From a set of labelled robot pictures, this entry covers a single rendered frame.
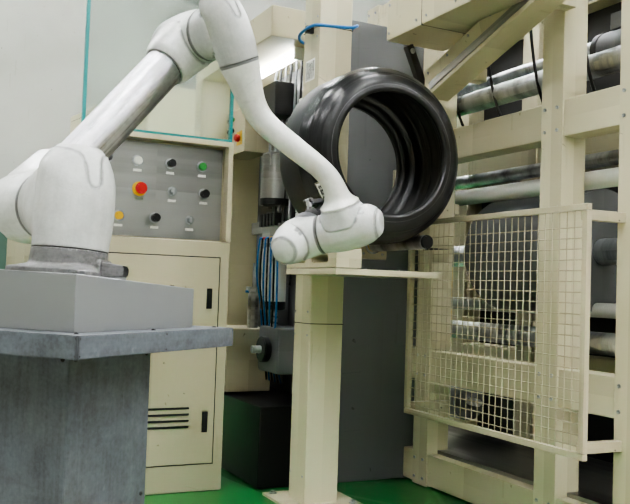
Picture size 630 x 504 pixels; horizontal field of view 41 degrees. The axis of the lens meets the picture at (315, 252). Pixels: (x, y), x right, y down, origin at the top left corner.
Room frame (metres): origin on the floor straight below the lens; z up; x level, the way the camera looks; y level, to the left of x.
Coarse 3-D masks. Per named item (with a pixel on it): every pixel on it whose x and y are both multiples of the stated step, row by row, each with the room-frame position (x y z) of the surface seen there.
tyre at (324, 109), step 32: (320, 96) 2.55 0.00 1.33; (352, 96) 2.53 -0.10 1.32; (384, 96) 2.85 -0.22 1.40; (416, 96) 2.63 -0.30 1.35; (320, 128) 2.50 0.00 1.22; (384, 128) 2.91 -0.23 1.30; (416, 128) 2.89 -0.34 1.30; (448, 128) 2.69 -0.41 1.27; (288, 160) 2.62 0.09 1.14; (416, 160) 2.92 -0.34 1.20; (448, 160) 2.68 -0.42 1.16; (288, 192) 2.68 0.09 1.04; (352, 192) 2.53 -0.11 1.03; (416, 192) 2.91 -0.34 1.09; (448, 192) 2.69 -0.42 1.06; (384, 224) 2.59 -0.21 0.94; (416, 224) 2.64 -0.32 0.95
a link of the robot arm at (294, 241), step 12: (312, 216) 2.17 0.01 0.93; (288, 228) 2.14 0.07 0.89; (300, 228) 2.14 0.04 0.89; (312, 228) 2.14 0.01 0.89; (276, 240) 2.13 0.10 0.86; (288, 240) 2.11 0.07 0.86; (300, 240) 2.12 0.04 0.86; (312, 240) 2.14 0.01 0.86; (276, 252) 2.13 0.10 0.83; (288, 252) 2.12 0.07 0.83; (300, 252) 2.13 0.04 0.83; (312, 252) 2.16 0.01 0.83; (288, 264) 2.15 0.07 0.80
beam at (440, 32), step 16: (400, 0) 2.92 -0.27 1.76; (416, 0) 2.82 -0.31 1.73; (432, 0) 2.74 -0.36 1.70; (448, 0) 2.65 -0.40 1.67; (464, 0) 2.58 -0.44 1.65; (480, 0) 2.54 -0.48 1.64; (496, 0) 2.53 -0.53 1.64; (512, 0) 2.53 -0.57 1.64; (400, 16) 2.91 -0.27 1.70; (416, 16) 2.82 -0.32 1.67; (432, 16) 2.73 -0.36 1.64; (448, 16) 2.70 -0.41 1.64; (464, 16) 2.69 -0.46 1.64; (480, 16) 2.69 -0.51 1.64; (400, 32) 2.91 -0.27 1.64; (416, 32) 2.88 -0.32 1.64; (432, 32) 2.87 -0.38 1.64; (448, 32) 2.87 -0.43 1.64; (464, 32) 2.86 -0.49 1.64; (432, 48) 3.06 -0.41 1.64; (448, 48) 3.06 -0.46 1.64
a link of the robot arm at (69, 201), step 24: (72, 144) 1.69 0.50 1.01; (48, 168) 1.67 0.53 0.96; (72, 168) 1.66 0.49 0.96; (96, 168) 1.69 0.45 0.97; (24, 192) 1.73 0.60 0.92; (48, 192) 1.66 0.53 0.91; (72, 192) 1.65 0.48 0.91; (96, 192) 1.68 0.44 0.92; (24, 216) 1.73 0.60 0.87; (48, 216) 1.65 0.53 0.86; (72, 216) 1.65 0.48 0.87; (96, 216) 1.68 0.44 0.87; (48, 240) 1.65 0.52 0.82; (72, 240) 1.66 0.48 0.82; (96, 240) 1.68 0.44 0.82
